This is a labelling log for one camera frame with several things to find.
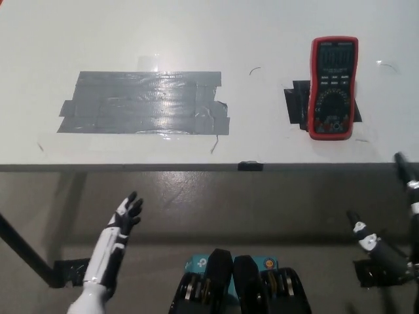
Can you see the black right hand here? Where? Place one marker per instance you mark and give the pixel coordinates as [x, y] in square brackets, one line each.
[389, 258]

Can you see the grey duct tape patch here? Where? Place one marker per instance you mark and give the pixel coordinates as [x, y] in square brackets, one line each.
[140, 104]

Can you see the white and black left hand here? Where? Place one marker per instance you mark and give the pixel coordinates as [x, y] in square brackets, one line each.
[111, 235]

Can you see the black tape patch on table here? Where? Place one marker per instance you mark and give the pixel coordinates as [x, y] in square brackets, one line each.
[294, 101]

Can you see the black floor tape square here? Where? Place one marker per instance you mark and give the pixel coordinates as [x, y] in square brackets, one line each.
[72, 271]
[363, 274]

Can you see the teal cardboard box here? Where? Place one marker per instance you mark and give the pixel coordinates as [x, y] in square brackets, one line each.
[196, 263]

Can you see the red digital multimeter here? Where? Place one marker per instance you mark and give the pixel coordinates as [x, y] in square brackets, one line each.
[332, 98]

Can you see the small black tape piece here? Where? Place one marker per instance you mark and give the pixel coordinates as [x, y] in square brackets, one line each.
[250, 166]

